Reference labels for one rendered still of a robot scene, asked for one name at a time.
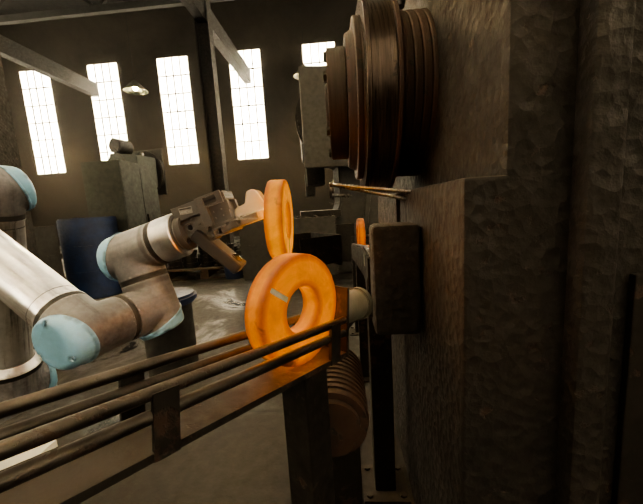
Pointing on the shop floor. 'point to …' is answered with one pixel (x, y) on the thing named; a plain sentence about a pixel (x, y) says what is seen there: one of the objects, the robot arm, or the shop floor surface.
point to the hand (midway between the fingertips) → (278, 210)
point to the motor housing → (347, 427)
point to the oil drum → (89, 230)
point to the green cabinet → (121, 192)
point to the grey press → (308, 112)
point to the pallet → (198, 265)
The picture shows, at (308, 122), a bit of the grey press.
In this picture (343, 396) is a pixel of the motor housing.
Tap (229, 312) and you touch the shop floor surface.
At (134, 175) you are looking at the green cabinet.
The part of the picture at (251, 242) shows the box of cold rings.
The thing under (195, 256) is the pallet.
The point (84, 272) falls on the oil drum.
